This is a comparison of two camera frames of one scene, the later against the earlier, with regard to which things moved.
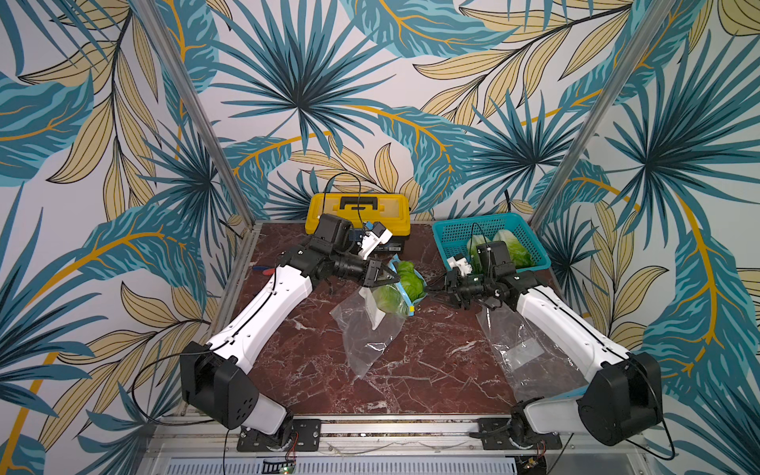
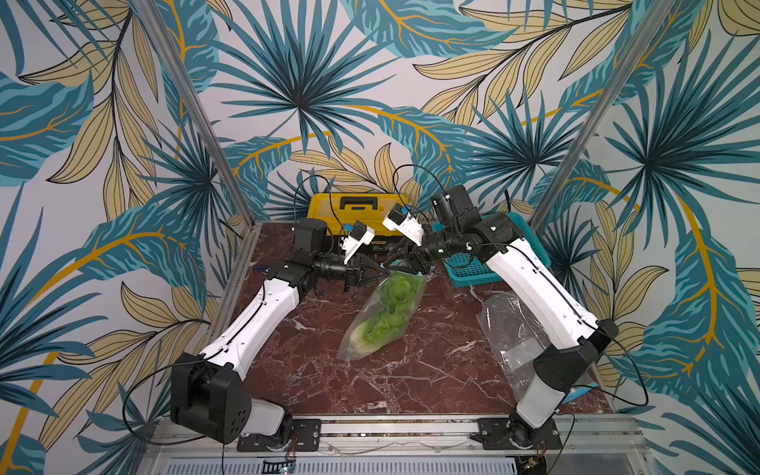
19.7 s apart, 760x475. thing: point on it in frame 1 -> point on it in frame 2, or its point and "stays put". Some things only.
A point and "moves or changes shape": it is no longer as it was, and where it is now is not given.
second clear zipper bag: x=533 y=364 stays put
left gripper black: x=372 y=271 stays put
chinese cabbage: x=391 y=299 moves or changes shape
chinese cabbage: x=472 y=244 -> x=401 y=293
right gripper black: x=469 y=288 -> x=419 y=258
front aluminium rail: x=404 y=442 stays put
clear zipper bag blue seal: x=375 y=316 moves or changes shape
